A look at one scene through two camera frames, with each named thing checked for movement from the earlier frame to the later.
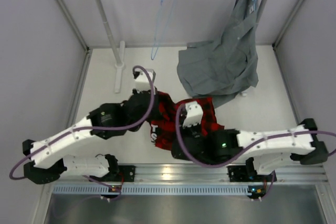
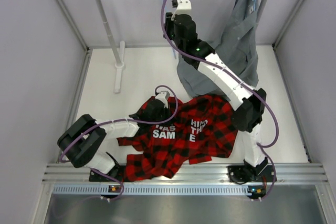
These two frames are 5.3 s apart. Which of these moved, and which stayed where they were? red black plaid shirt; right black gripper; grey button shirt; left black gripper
Moved: red black plaid shirt; right black gripper; left black gripper
Stayed: grey button shirt
